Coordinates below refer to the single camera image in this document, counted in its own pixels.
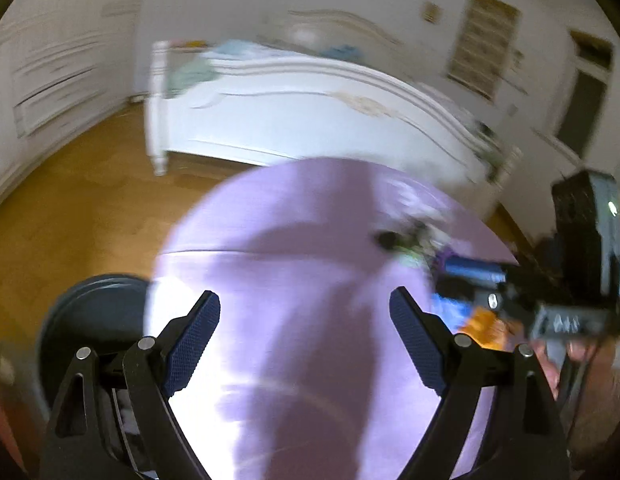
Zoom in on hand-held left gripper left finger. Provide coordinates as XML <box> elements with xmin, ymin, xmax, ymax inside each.
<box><xmin>40</xmin><ymin>290</ymin><xmax>222</xmax><ymax>480</ymax></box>

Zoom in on purple tablecloth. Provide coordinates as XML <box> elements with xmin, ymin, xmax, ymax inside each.
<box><xmin>142</xmin><ymin>157</ymin><xmax>523</xmax><ymax>480</ymax></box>

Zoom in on light green cloth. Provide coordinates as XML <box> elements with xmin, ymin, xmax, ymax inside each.
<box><xmin>170</xmin><ymin>57</ymin><xmax>216</xmax><ymax>96</ymax></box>

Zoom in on red object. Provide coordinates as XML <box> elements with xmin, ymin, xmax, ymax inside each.
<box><xmin>0</xmin><ymin>375</ymin><xmax>36</xmax><ymax>480</ymax></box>

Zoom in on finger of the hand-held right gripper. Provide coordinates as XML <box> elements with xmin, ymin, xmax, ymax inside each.
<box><xmin>437</xmin><ymin>280</ymin><xmax>533</xmax><ymax>321</ymax></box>
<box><xmin>440</xmin><ymin>255</ymin><xmax>508</xmax><ymax>283</ymax></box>

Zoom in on white packet with blue label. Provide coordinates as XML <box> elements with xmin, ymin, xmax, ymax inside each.
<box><xmin>434</xmin><ymin>294</ymin><xmax>472</xmax><ymax>332</ymax></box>

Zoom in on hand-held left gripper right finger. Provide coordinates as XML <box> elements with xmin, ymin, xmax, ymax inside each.
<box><xmin>389</xmin><ymin>286</ymin><xmax>571</xmax><ymax>480</ymax></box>

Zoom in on white wardrobe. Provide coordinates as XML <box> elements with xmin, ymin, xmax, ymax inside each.
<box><xmin>0</xmin><ymin>0</ymin><xmax>146</xmax><ymax>211</ymax></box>

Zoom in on person's right hand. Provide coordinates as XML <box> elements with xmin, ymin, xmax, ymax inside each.
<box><xmin>535</xmin><ymin>340</ymin><xmax>573</xmax><ymax>401</ymax></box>

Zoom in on light blue clothes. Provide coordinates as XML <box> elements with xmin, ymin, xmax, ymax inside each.
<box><xmin>210</xmin><ymin>40</ymin><xmax>271</xmax><ymax>59</ymax></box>

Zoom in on white bed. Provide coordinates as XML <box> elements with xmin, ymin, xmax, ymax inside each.
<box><xmin>145</xmin><ymin>10</ymin><xmax>523</xmax><ymax>191</ymax></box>

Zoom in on yellow snack packet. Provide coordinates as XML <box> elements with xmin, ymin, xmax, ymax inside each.
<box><xmin>460</xmin><ymin>307</ymin><xmax>512</xmax><ymax>352</ymax></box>

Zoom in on window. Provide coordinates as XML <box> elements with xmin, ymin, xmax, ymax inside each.
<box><xmin>555</xmin><ymin>30</ymin><xmax>616</xmax><ymax>161</ymax></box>

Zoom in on dark grey trash bin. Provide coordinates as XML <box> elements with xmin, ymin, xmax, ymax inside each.
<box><xmin>36</xmin><ymin>274</ymin><xmax>156</xmax><ymax>476</ymax></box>

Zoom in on patterned window blind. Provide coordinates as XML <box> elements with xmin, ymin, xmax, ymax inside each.
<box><xmin>446</xmin><ymin>0</ymin><xmax>521</xmax><ymax>101</ymax></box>

